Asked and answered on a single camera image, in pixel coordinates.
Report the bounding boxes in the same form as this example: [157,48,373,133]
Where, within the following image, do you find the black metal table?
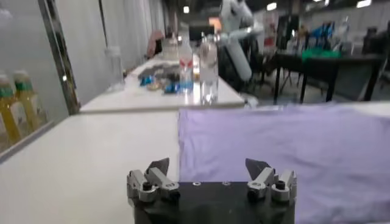
[272,51,387,105]

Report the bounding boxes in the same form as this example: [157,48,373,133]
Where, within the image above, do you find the long white table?
[79,55,246,114]

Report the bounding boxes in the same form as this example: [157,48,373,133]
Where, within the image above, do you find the blue snack packet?
[163,82,181,94]
[138,75,155,87]

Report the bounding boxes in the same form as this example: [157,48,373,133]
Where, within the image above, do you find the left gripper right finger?
[245,158,298,203]

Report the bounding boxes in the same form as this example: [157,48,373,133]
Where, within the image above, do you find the red label water bottle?
[179,35,194,94]

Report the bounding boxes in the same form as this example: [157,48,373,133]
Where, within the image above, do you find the clear jar white lid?
[104,46,126,92]

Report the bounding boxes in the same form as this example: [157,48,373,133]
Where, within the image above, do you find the yellow tea bottle green label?
[13,70,43,132]
[0,74,23,145]

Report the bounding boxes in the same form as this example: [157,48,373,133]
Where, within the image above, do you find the purple t-shirt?
[178,102,390,224]

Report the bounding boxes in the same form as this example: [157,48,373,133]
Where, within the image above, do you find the glass door drinks cabinet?
[0,0,81,165]

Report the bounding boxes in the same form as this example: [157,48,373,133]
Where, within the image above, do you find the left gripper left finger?
[127,157,180,208]

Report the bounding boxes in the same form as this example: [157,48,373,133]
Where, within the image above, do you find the white humanoid robot body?
[218,0,263,82]

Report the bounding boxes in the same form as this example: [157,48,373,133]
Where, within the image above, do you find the grey laptop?
[138,63,180,80]

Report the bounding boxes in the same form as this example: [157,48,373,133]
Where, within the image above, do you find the green cloth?
[301,48,341,60]

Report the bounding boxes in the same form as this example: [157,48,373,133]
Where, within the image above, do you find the clear unlabelled water bottle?
[199,37,219,105]

